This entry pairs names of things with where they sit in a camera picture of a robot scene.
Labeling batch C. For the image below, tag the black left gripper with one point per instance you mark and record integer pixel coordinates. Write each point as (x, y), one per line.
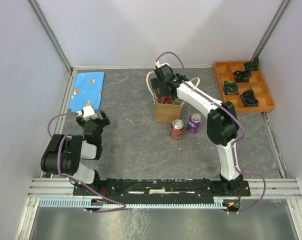
(103, 122)

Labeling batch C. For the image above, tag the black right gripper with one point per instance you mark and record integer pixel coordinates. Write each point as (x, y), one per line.
(155, 85)

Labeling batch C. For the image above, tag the brown canvas bag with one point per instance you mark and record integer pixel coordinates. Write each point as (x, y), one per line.
(165, 113)

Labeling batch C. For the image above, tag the red soda can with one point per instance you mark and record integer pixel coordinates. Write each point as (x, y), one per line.
(177, 129)
(165, 100)

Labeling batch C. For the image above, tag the purple soda can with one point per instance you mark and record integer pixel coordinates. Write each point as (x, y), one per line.
(194, 122)

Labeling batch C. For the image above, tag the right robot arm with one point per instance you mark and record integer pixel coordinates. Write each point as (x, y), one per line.
(222, 124)

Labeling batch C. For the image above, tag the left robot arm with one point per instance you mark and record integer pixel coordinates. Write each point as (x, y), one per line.
(64, 152)

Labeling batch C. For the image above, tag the blue space-print cloth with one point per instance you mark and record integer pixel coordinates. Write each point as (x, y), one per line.
(87, 90)

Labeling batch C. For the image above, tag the blue-green rolled sock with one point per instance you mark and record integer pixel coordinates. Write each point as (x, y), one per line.
(230, 88)

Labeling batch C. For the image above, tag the black rolled sock upper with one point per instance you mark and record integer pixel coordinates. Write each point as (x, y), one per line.
(242, 76)

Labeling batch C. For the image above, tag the black rolled sock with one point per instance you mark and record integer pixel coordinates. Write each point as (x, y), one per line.
(242, 76)
(248, 99)

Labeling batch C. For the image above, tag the orange compartment tray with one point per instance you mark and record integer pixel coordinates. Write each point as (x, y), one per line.
(223, 71)

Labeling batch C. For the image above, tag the black rolled sock lower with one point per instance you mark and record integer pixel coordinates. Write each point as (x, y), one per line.
(248, 99)

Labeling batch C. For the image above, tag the blue-green rolled sock corner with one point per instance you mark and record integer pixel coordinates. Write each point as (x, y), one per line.
(251, 66)

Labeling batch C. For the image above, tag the dark green sock outside tray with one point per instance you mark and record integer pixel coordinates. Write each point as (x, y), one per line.
(255, 61)

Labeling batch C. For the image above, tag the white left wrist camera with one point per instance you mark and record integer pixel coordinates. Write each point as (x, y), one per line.
(87, 113)

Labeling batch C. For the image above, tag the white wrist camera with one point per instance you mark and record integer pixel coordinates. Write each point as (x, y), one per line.
(159, 65)
(87, 113)

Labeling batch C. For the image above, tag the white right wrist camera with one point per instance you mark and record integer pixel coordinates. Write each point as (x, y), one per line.
(159, 65)

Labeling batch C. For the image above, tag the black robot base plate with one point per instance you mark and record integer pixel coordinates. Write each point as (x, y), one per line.
(164, 191)

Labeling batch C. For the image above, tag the aluminium frame rail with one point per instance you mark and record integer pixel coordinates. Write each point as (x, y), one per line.
(282, 188)

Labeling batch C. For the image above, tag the blue slotted cable duct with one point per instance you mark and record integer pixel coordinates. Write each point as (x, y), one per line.
(88, 203)

